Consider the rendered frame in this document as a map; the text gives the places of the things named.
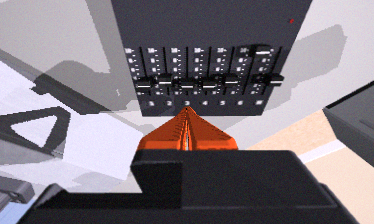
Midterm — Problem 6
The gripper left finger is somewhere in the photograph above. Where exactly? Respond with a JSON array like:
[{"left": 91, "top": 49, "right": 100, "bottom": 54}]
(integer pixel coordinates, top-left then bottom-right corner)
[{"left": 135, "top": 107, "right": 187, "bottom": 152}]

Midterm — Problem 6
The black lighting desk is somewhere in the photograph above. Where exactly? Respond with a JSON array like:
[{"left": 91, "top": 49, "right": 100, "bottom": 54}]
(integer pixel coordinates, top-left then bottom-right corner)
[{"left": 111, "top": 0, "right": 313, "bottom": 117}]

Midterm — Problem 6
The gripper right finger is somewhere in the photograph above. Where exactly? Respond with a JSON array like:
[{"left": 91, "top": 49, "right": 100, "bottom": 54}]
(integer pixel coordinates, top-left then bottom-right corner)
[{"left": 187, "top": 107, "right": 239, "bottom": 150}]

